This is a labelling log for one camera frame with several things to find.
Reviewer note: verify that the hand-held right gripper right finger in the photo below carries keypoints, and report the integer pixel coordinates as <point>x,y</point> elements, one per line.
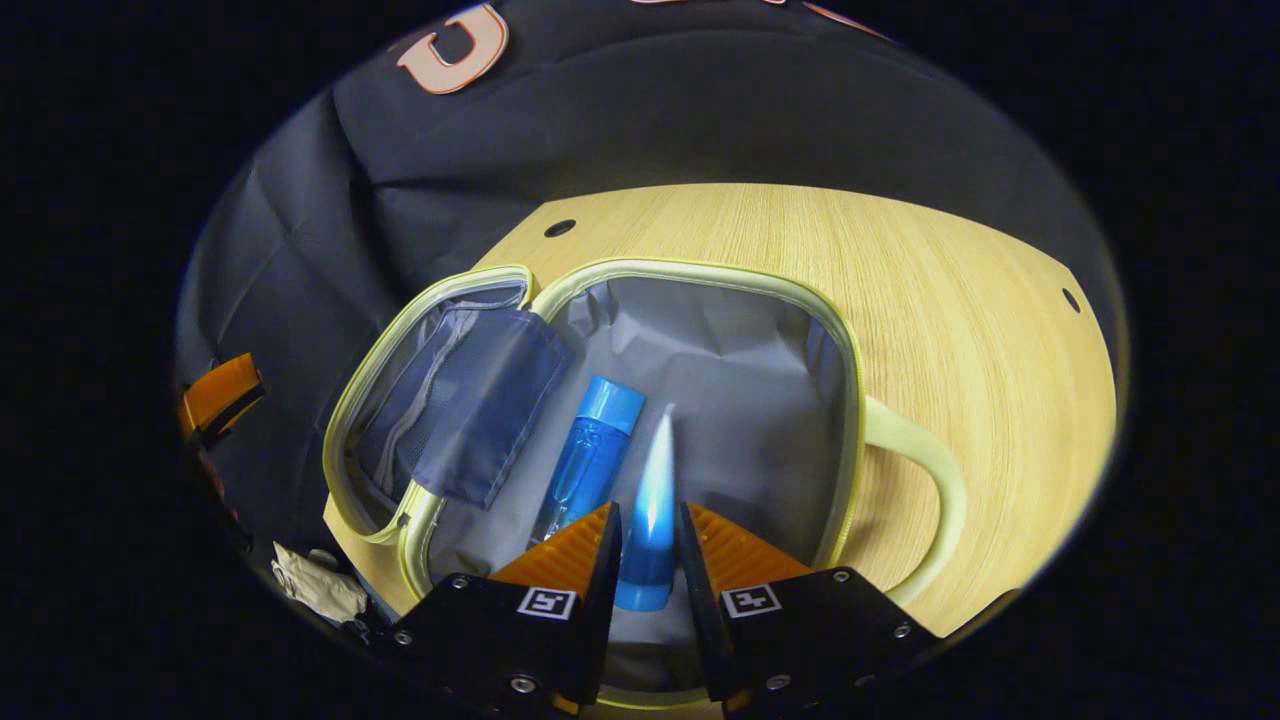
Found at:
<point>697,610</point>

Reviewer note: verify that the crumpled pale cloth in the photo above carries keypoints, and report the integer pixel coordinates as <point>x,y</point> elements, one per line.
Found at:
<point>320,585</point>

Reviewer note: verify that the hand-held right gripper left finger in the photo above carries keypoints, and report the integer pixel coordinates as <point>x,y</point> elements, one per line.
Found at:
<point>600,600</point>

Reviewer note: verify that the pale yellow suitcase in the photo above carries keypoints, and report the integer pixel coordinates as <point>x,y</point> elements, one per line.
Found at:
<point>720,380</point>

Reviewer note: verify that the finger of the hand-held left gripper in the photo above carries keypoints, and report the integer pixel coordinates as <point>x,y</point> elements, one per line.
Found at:
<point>220,390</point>

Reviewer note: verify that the blue capped clear bottle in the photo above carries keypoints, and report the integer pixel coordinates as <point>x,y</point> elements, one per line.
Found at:
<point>595,450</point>

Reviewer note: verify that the black backdrop cloth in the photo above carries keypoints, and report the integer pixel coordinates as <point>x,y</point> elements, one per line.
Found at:
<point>600,120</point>

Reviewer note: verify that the white and blue tube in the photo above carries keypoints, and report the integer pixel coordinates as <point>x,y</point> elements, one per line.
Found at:
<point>650,540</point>

